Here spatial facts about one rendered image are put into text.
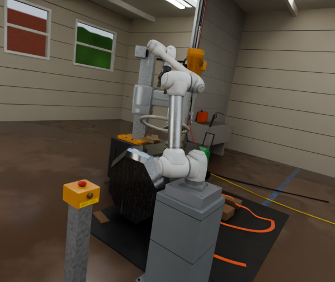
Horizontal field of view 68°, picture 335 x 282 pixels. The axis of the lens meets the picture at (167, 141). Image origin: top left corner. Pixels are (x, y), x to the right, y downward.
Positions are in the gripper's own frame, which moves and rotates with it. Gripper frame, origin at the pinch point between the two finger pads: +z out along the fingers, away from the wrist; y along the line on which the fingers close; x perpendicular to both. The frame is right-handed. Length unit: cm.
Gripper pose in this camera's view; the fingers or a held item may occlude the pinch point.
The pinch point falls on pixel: (161, 89)
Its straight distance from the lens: 223.7
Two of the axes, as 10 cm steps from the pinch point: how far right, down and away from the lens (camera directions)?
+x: -8.9, -1.2, 4.3
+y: 3.9, 2.4, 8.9
